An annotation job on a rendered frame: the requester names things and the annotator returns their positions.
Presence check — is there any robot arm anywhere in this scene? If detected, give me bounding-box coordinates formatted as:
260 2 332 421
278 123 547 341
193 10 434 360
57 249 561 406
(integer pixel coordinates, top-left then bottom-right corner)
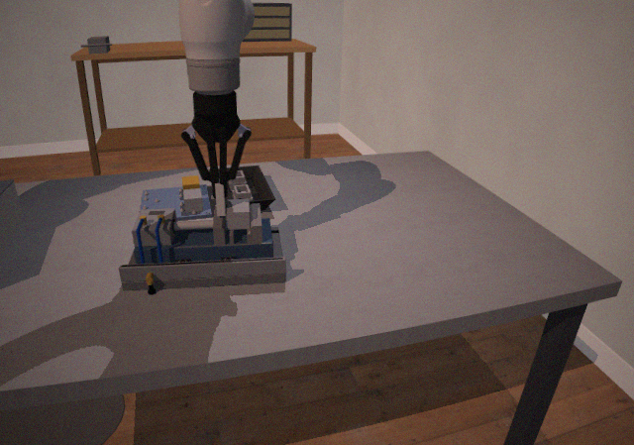
178 0 255 95

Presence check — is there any orange-yellow block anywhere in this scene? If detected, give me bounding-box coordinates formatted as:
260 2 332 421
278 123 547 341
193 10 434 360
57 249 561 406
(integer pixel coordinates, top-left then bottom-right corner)
182 175 200 189

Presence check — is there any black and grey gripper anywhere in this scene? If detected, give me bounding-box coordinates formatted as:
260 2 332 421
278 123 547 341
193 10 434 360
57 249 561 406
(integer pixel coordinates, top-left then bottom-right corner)
181 90 252 216

